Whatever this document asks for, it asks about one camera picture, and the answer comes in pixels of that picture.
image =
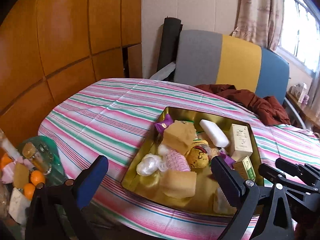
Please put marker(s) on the beige patterned curtain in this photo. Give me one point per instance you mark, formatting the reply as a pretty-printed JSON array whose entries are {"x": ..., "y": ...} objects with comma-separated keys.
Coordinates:
[{"x": 257, "y": 10}]

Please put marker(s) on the white soap bar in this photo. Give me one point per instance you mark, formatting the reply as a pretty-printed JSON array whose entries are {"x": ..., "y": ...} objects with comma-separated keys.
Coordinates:
[{"x": 215, "y": 133}]

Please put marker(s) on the tall beige box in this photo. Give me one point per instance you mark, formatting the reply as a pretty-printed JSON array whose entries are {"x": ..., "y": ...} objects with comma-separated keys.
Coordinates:
[{"x": 241, "y": 141}]

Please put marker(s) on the white paper card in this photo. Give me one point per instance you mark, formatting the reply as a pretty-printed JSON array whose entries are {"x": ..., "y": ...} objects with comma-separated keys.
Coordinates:
[{"x": 18, "y": 205}]

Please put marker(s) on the pink hair roller pack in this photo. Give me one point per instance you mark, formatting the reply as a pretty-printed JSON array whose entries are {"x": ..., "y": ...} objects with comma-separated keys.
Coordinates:
[{"x": 176, "y": 161}]

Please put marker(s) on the brown jacket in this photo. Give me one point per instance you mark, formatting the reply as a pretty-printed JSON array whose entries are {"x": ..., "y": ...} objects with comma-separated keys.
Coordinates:
[{"x": 262, "y": 105}]

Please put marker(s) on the wooden wardrobe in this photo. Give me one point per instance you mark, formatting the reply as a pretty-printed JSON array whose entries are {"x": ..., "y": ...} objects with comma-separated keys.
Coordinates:
[{"x": 62, "y": 30}]

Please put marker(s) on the yellow snack bag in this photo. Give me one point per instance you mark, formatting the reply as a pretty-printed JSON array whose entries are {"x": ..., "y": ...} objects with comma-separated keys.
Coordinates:
[{"x": 198, "y": 157}]

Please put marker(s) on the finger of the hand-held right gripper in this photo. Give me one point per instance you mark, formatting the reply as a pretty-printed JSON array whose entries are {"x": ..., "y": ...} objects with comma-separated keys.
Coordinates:
[
  {"x": 272, "y": 173},
  {"x": 290, "y": 166}
]

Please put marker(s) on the black rolled mat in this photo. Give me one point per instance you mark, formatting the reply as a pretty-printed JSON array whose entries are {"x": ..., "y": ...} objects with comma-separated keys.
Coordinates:
[{"x": 170, "y": 42}]

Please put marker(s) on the window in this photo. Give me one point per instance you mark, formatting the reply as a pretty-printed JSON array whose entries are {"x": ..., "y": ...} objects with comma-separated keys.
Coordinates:
[{"x": 302, "y": 25}]

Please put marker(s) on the white carton box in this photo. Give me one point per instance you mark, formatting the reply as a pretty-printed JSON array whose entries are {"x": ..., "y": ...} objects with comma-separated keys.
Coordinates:
[{"x": 298, "y": 92}]

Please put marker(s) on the small green box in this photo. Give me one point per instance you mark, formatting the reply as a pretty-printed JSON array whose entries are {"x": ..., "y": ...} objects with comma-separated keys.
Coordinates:
[{"x": 245, "y": 168}]

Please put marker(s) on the gold tin box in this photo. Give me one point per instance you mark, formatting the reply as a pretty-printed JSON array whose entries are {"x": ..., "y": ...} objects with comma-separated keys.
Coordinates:
[{"x": 205, "y": 185}]

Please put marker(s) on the striped pink green sheet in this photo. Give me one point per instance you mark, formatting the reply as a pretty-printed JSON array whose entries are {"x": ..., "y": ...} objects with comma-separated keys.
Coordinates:
[{"x": 112, "y": 120}]

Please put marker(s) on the orange fruit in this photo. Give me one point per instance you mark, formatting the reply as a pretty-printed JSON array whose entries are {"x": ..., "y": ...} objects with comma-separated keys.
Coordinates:
[
  {"x": 29, "y": 191},
  {"x": 5, "y": 161},
  {"x": 37, "y": 177}
]

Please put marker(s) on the small purple box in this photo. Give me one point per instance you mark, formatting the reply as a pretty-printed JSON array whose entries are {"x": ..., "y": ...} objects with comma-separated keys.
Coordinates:
[{"x": 305, "y": 99}]

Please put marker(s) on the white plastic-wrapped bundle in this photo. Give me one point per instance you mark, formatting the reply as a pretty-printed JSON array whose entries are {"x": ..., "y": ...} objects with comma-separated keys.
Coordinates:
[
  {"x": 163, "y": 150},
  {"x": 147, "y": 165}
]

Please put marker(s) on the purple snack packet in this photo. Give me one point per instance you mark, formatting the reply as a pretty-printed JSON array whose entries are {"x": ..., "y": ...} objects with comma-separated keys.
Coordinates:
[
  {"x": 228, "y": 159},
  {"x": 163, "y": 123}
]

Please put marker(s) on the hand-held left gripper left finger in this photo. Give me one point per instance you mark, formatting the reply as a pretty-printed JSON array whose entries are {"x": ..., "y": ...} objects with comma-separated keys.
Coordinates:
[{"x": 92, "y": 180}]

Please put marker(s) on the yellow sponge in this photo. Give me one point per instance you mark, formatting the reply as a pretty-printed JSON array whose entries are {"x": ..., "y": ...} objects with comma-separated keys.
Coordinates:
[
  {"x": 178, "y": 136},
  {"x": 177, "y": 183}
]

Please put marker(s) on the brown sponge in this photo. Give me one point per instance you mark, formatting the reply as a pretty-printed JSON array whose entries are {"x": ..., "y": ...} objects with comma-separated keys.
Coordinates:
[{"x": 21, "y": 176}]

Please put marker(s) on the glass jar with cork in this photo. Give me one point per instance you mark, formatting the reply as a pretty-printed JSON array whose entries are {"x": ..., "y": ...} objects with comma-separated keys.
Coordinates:
[{"x": 40, "y": 158}]

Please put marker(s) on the wooden desk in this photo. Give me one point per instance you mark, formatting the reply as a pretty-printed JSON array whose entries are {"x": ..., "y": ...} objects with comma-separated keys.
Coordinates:
[{"x": 307, "y": 115}]

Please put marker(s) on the grey yellow blue chair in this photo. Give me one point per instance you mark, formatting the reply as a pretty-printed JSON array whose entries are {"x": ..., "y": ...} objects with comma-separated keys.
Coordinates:
[{"x": 240, "y": 60}]

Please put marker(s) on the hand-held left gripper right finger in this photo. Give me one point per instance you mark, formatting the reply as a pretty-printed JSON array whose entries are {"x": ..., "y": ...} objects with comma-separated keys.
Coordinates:
[{"x": 225, "y": 177}]

